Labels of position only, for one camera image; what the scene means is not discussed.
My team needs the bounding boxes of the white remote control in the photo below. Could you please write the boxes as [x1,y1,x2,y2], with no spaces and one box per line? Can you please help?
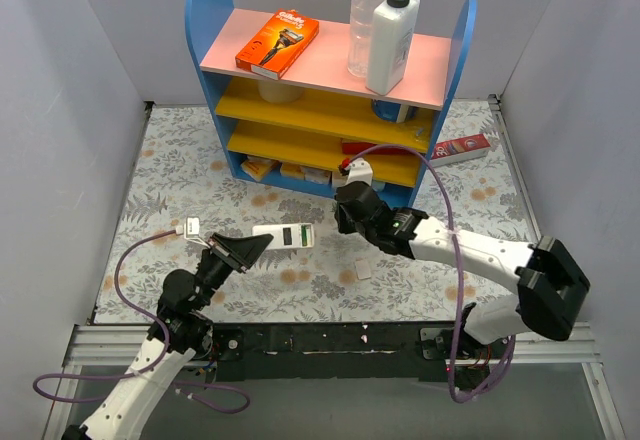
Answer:
[252,223,315,251]

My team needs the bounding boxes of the white remote battery cover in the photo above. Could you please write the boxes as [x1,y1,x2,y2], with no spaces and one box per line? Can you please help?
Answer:
[354,259,372,281]

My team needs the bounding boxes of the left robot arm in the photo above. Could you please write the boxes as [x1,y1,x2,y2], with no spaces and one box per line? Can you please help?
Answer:
[62,233,273,439]

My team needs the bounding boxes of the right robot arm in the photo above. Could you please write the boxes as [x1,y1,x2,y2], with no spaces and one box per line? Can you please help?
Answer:
[335,181,590,358]

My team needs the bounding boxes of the white orange small box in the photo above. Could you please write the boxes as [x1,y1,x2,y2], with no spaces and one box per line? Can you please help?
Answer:
[331,171,348,190]

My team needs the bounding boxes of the red flat box on shelf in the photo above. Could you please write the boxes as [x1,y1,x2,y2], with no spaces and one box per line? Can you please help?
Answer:
[340,139,411,157]

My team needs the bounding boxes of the floral table mat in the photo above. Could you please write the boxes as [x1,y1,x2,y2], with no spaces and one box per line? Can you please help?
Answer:
[93,107,503,324]

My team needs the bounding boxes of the yellow and white small box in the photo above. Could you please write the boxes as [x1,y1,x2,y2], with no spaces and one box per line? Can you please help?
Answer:
[241,158,279,182]

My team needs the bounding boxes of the red toothpaste box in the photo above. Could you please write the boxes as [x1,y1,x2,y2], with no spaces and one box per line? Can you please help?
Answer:
[430,134,491,168]

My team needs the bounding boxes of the blue and white tub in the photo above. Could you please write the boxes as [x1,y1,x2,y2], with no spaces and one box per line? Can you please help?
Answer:
[371,100,418,123]

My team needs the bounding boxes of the blue shelf with coloured boards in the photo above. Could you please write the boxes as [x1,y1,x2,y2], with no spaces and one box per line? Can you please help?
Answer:
[185,0,477,206]

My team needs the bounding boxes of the cream cylindrical container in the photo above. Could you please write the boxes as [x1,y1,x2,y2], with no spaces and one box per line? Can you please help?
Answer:
[257,79,305,104]

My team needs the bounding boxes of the white bottle with black cap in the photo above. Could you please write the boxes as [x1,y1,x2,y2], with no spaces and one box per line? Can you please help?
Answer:
[366,0,420,95]

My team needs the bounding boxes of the orange razor box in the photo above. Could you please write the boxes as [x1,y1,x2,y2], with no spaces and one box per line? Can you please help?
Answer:
[235,9,320,80]

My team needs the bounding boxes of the clear plastic water bottle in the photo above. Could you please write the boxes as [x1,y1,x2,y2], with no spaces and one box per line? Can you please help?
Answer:
[347,0,384,78]

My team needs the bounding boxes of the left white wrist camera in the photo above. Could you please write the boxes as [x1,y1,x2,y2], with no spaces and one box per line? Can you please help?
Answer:
[182,216,210,248]

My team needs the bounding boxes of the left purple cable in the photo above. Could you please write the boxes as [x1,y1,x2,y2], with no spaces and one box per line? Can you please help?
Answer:
[32,228,251,415]

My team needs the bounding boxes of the purple cable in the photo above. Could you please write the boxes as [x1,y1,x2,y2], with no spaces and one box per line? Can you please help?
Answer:
[349,143,517,405]
[32,228,251,415]

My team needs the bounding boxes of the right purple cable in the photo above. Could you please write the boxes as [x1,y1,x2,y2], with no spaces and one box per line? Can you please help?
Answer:
[349,143,517,405]

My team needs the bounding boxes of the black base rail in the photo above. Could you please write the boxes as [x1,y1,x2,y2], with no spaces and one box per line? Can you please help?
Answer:
[209,322,494,391]

